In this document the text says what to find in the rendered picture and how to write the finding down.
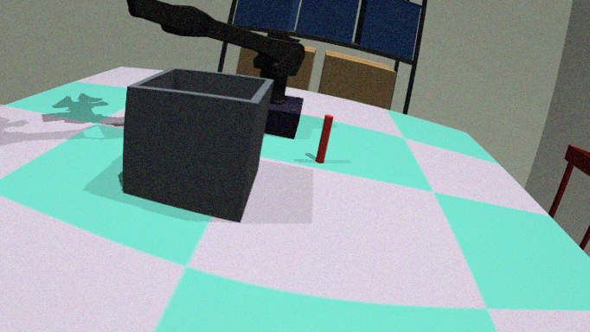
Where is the red peg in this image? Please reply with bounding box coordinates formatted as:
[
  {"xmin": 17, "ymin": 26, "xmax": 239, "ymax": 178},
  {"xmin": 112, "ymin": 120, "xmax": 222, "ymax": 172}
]
[{"xmin": 316, "ymin": 114, "xmax": 334, "ymax": 163}]

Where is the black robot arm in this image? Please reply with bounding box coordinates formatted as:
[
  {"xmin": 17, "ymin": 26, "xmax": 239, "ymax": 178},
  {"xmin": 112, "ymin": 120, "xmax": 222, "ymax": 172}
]
[{"xmin": 126, "ymin": 0, "xmax": 305, "ymax": 105}]

